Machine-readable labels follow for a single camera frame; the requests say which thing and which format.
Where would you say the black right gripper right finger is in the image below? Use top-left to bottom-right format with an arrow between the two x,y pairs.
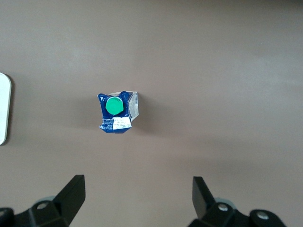
191,175 -> 250,227

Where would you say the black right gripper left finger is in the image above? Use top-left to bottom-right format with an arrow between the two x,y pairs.
14,174 -> 86,227

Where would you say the blue milk carton green cap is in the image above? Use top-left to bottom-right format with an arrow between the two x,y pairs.
97,89 -> 140,136

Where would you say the cream tray with bear print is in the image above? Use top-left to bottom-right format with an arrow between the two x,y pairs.
0,72 -> 12,146

